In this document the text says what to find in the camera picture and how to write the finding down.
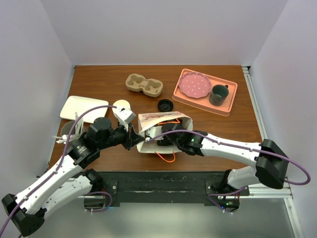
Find paper bag orange handles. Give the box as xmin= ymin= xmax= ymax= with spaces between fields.
xmin=137 ymin=112 xmax=193 ymax=163

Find grey holder cup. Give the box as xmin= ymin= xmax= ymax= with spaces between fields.
xmin=60 ymin=120 xmax=86 ymax=141

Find stack of paper cups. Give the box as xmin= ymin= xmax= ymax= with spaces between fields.
xmin=112 ymin=100 xmax=131 ymax=119

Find cardboard cup carrier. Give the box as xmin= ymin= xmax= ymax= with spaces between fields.
xmin=125 ymin=73 xmax=163 ymax=98

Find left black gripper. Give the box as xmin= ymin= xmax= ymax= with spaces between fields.
xmin=99 ymin=120 xmax=145 ymax=150

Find dark green mug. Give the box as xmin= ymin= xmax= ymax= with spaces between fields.
xmin=209 ymin=84 xmax=229 ymax=106

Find pink dotted plate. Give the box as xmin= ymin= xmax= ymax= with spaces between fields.
xmin=178 ymin=72 xmax=212 ymax=99

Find pink plastic tray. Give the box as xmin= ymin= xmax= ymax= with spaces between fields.
xmin=172 ymin=68 xmax=238 ymax=117

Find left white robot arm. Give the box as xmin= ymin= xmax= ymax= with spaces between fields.
xmin=1 ymin=118 xmax=144 ymax=237

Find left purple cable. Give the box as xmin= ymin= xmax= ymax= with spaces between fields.
xmin=0 ymin=105 xmax=124 ymax=238

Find purple cable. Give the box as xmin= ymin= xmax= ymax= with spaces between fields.
xmin=145 ymin=129 xmax=312 ymax=214
xmin=0 ymin=105 xmax=124 ymax=238

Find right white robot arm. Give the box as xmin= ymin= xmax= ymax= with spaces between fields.
xmin=161 ymin=123 xmax=288 ymax=195

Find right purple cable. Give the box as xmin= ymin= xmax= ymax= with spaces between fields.
xmin=145 ymin=129 xmax=312 ymax=214

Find white rectangular plate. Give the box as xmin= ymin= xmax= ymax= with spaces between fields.
xmin=59 ymin=96 xmax=109 ymax=123

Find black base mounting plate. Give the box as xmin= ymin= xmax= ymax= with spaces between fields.
xmin=55 ymin=171 xmax=251 ymax=211

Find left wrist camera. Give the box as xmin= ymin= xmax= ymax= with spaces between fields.
xmin=115 ymin=107 xmax=136 ymax=131

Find aluminium frame rails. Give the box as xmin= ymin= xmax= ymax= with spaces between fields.
xmin=18 ymin=65 xmax=304 ymax=238

